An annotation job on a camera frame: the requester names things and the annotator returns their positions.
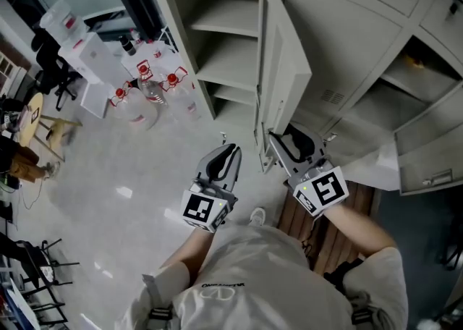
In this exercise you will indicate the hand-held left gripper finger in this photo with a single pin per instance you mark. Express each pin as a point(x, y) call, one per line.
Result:
point(234, 167)
point(210, 162)

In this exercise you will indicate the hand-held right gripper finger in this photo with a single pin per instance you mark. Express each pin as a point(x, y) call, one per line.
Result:
point(285, 158)
point(320, 147)

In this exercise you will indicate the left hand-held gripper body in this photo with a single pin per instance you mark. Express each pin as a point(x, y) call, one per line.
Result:
point(206, 209)

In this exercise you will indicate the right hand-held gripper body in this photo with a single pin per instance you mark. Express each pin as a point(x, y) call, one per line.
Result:
point(323, 189)

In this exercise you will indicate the grey metal locker cabinet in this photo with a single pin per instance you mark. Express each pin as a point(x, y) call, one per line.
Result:
point(343, 32)

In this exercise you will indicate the person's right forearm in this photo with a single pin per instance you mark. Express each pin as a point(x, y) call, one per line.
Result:
point(358, 227)

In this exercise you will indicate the person's left forearm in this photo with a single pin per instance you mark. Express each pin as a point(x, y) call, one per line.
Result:
point(191, 249)

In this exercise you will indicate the person's white shoe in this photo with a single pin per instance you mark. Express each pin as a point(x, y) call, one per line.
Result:
point(257, 217)

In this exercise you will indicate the white flat board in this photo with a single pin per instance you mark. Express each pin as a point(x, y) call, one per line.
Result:
point(376, 165)

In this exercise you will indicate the person's white shirt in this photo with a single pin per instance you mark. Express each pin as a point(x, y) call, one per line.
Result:
point(260, 278)

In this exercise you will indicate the small bottle red label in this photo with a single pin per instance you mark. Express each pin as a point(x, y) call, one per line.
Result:
point(157, 53)

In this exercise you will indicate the black flask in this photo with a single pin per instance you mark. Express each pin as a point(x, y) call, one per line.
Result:
point(128, 46)

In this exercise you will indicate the small clear bottle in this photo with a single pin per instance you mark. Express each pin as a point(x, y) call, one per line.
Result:
point(135, 36)

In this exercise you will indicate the white water dispenser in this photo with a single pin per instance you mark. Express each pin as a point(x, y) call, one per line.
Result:
point(94, 61)

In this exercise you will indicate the wooden stool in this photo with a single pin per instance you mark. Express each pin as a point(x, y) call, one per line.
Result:
point(56, 129)

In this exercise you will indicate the black metal chair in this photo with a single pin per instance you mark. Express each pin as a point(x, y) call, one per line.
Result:
point(40, 263)

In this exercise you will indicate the round wooden table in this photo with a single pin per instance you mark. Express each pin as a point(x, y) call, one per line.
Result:
point(30, 118)

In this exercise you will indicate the black office chair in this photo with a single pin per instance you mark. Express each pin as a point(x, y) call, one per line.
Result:
point(50, 64)

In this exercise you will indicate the clear dispenser water bottle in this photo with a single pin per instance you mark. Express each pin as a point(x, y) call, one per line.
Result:
point(61, 21)

